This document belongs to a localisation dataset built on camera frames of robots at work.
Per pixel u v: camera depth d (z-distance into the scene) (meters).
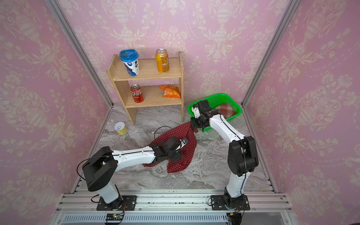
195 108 0.83
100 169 0.45
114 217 0.73
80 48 0.86
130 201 0.75
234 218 0.74
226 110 1.06
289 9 0.69
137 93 0.85
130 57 0.68
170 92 0.91
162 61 0.71
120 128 1.00
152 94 0.98
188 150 0.94
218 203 0.73
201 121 0.76
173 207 0.73
